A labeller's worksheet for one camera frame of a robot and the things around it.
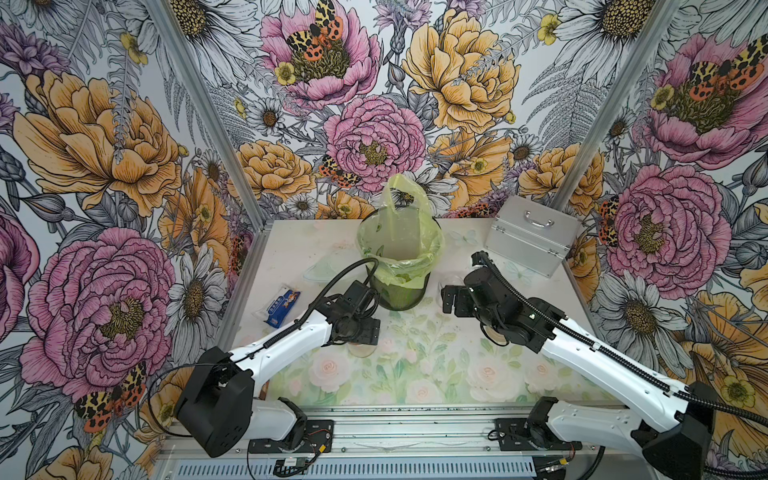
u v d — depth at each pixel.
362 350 0.84
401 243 0.98
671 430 0.40
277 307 0.94
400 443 0.75
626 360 0.44
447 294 0.68
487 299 0.56
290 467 0.73
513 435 0.74
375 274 0.76
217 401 0.41
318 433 0.75
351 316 0.64
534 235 0.99
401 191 0.87
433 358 0.87
